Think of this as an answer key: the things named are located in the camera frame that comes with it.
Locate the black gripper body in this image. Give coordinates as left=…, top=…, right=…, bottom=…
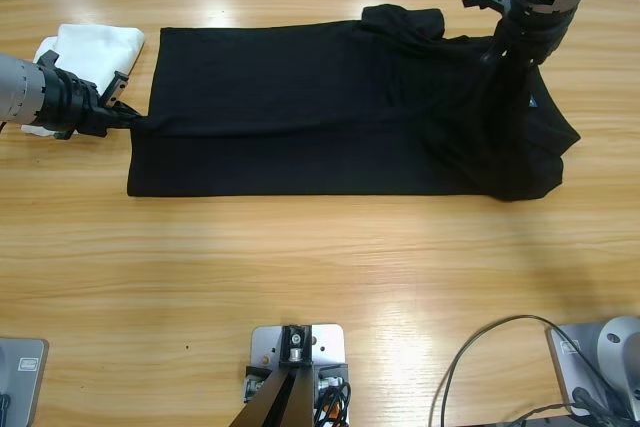
left=37, top=64, right=131, bottom=141
left=494, top=0, right=576, bottom=66

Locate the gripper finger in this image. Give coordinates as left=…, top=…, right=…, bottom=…
left=509, top=49, right=541, bottom=76
left=105, top=116, right=147, bottom=132
left=480, top=36, right=509, bottom=71
left=107, top=102, right=144, bottom=124

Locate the black polo shirt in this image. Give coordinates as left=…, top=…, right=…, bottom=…
left=124, top=3, right=582, bottom=203

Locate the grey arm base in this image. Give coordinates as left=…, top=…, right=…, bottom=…
left=545, top=315, right=640, bottom=418
left=0, top=337, right=50, bottom=427

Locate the white folded cloth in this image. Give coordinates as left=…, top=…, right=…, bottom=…
left=19, top=23, right=146, bottom=138

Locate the thin black looped cable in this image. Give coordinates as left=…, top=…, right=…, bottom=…
left=428, top=314, right=631, bottom=427

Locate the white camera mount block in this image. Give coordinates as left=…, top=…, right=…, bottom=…
left=242, top=324, right=350, bottom=421

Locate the dark camera post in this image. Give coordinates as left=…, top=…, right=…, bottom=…
left=234, top=325, right=315, bottom=427

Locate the orange and black cable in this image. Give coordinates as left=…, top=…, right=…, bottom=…
left=313, top=380, right=354, bottom=427

